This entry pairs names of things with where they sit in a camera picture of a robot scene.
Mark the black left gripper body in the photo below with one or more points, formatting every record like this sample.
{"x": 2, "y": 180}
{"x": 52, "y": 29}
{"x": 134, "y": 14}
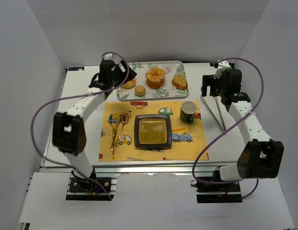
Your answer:
{"x": 125, "y": 72}

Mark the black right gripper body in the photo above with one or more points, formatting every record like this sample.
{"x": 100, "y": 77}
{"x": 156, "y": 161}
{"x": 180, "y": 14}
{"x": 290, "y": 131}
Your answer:
{"x": 208, "y": 84}

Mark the metal tongs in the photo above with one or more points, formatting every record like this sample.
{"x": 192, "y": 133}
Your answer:
{"x": 216, "y": 113}

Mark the large orange bundt cake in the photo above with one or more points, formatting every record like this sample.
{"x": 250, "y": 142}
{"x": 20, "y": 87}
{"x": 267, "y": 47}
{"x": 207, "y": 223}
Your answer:
{"x": 155, "y": 77}

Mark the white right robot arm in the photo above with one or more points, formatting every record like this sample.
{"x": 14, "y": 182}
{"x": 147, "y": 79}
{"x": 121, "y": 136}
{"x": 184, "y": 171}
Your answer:
{"x": 261, "y": 157}

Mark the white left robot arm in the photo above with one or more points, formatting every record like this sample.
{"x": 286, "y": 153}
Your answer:
{"x": 68, "y": 133}

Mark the glazed round bread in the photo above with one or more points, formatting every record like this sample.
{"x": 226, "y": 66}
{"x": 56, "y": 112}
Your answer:
{"x": 130, "y": 84}

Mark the toasted bread slice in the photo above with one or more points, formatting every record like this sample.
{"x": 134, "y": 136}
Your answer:
{"x": 179, "y": 82}

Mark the small round bun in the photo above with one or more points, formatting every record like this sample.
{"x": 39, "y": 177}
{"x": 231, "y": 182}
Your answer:
{"x": 140, "y": 90}

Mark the floral serving tray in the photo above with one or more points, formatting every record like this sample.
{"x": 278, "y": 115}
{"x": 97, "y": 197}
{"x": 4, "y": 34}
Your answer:
{"x": 168, "y": 91}

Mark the gold fork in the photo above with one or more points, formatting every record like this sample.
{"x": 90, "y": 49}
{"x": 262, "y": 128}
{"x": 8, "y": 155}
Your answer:
{"x": 114, "y": 134}

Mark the gold spoon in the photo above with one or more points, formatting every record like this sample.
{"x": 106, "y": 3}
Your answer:
{"x": 124, "y": 119}

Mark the green mug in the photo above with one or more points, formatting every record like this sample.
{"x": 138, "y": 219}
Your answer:
{"x": 187, "y": 111}

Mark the yellow vehicle print placemat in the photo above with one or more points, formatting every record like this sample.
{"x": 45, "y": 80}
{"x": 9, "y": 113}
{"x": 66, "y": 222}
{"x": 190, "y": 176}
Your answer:
{"x": 187, "y": 139}

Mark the black square plate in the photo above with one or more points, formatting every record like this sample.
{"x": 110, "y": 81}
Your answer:
{"x": 152, "y": 132}

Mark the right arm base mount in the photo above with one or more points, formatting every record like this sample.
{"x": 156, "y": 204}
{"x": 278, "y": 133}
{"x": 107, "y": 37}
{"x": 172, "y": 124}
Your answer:
{"x": 208, "y": 192}

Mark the aluminium table frame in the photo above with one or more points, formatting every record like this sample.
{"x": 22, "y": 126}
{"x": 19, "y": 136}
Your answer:
{"x": 114, "y": 168}

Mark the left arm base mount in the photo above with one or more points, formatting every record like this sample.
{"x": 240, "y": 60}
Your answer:
{"x": 101, "y": 189}

